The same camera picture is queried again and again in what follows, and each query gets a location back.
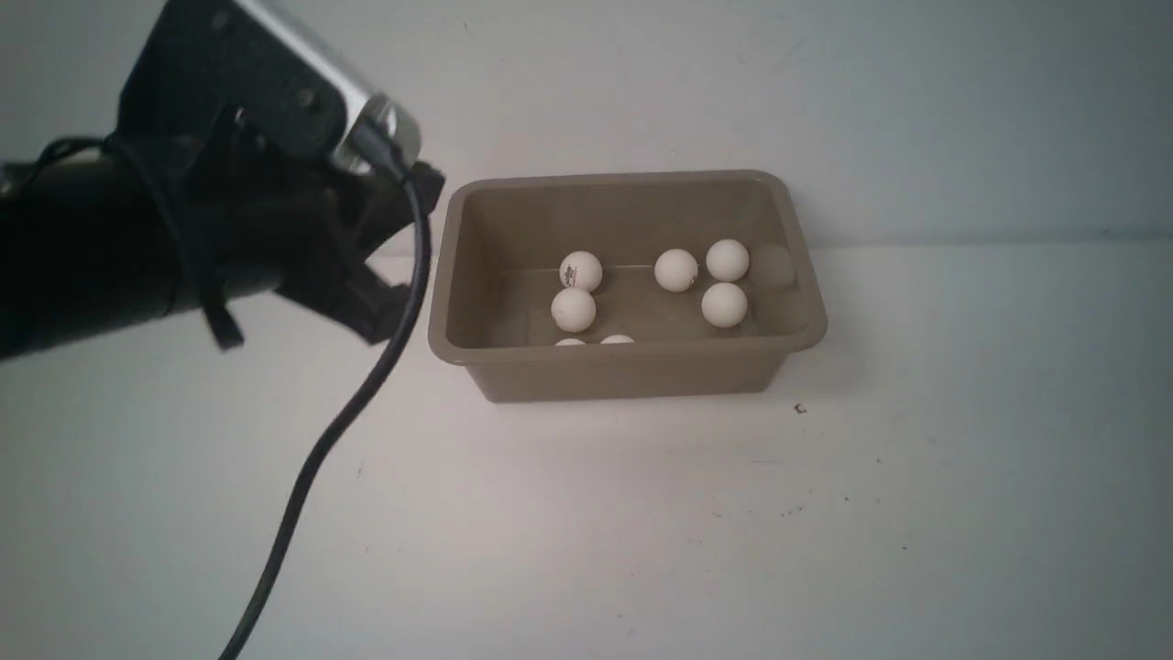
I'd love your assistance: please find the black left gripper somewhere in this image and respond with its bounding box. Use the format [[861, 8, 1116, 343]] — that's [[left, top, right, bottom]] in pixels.
[[174, 120, 447, 347]]

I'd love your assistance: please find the tan plastic bin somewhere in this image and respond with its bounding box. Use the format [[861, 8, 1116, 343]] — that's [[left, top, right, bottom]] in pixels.
[[428, 169, 828, 402]]

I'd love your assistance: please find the white ball red black logo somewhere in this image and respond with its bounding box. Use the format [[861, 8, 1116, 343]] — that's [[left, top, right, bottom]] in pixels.
[[653, 249, 699, 293]]

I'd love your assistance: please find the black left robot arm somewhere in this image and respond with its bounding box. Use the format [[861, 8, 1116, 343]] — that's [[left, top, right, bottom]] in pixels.
[[1, 120, 413, 360]]

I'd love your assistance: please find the black left camera cable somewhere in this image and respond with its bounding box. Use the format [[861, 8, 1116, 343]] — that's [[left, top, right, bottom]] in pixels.
[[217, 124, 433, 660]]

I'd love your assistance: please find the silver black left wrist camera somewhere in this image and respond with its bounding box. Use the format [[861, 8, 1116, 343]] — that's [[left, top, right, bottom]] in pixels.
[[116, 1, 422, 175]]

